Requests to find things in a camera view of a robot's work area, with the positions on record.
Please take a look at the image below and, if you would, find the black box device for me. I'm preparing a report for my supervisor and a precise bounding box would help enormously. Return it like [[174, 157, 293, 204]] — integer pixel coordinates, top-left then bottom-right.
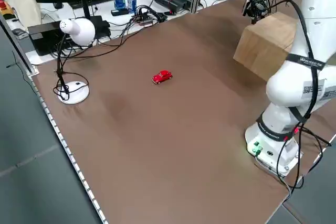
[[27, 20, 64, 57]]

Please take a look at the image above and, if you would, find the light wooden cabinet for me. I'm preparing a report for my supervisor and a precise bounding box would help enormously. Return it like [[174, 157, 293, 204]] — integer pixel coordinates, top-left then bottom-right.
[[233, 11, 300, 82]]

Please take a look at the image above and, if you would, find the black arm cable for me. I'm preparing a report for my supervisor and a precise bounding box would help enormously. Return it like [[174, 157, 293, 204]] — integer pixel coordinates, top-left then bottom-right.
[[275, 0, 333, 190]]

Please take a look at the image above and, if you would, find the power strip with plugs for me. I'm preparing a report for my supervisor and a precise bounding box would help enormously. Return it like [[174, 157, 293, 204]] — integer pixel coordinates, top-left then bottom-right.
[[131, 5, 169, 27]]

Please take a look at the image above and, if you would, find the red toy car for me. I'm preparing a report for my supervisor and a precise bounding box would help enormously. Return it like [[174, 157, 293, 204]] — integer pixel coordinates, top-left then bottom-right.
[[151, 70, 173, 85]]

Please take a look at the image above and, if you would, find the flat black device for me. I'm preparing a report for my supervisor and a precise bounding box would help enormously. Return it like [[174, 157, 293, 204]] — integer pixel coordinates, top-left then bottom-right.
[[110, 8, 129, 17]]

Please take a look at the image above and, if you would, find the white desk lamp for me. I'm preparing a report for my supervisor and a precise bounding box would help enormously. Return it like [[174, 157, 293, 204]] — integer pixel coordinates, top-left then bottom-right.
[[53, 17, 97, 105]]

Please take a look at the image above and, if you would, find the red emergency stop button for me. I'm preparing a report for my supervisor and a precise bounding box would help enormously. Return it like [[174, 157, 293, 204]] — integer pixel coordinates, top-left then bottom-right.
[[0, 0, 14, 20]]

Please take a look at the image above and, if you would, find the black lamp cable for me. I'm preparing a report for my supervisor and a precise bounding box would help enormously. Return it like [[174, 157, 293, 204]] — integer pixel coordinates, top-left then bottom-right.
[[56, 16, 140, 59]]

